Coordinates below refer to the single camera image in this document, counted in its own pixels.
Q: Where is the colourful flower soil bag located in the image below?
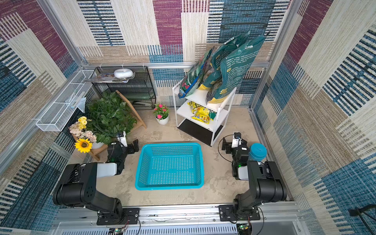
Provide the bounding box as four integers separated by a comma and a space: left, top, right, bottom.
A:
178, 47, 214, 99

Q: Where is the green soil bag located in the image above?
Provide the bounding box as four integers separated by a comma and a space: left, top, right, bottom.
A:
206, 36, 266, 104
198, 31, 251, 90

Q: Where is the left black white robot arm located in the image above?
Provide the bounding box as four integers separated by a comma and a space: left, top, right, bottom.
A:
53, 140, 140, 226

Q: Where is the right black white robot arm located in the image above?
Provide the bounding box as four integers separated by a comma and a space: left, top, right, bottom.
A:
218, 137, 287, 223

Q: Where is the white three-tier shelf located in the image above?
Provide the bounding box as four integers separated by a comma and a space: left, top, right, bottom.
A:
172, 81, 236, 146

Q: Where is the magazine on black shelf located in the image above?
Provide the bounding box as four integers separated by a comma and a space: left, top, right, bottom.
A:
83, 73, 136, 83

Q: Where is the wooden plant stand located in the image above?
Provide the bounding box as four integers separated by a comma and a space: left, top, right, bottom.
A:
84, 91, 145, 147

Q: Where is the teal round canister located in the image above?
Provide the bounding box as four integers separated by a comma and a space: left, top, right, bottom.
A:
249, 143, 267, 162

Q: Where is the green leafy plant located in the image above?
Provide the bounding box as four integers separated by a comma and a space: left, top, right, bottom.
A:
86, 92, 137, 145

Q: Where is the pink flowers white pot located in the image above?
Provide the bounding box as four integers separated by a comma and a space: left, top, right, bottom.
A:
153, 104, 169, 125

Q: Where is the sunflower bouquet in pot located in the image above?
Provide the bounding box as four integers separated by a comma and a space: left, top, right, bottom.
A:
69, 116, 104, 153

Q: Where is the teal plastic basket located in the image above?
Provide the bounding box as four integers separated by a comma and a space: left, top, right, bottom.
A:
135, 143, 205, 191

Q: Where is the white round device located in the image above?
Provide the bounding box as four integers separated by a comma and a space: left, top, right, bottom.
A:
114, 68, 134, 79

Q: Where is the black tripod at edge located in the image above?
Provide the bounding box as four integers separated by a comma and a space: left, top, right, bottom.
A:
348, 204, 376, 235

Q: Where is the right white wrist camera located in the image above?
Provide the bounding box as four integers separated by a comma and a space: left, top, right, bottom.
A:
232, 132, 242, 148

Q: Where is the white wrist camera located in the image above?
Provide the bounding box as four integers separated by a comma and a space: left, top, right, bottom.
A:
117, 132, 128, 147
232, 132, 242, 148

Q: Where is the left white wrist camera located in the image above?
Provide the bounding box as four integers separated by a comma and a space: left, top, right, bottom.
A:
117, 132, 128, 147

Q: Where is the black wire shelf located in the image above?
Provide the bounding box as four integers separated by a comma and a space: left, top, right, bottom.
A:
92, 66, 156, 110

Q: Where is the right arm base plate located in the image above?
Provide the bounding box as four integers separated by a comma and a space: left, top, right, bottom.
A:
218, 204, 260, 222

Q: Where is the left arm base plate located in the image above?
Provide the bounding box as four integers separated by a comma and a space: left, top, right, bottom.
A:
97, 208, 140, 226

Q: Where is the white wire wall basket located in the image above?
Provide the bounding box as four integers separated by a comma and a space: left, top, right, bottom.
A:
36, 70, 94, 132

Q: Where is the aluminium front rail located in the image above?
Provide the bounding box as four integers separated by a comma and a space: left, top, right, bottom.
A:
49, 202, 310, 235

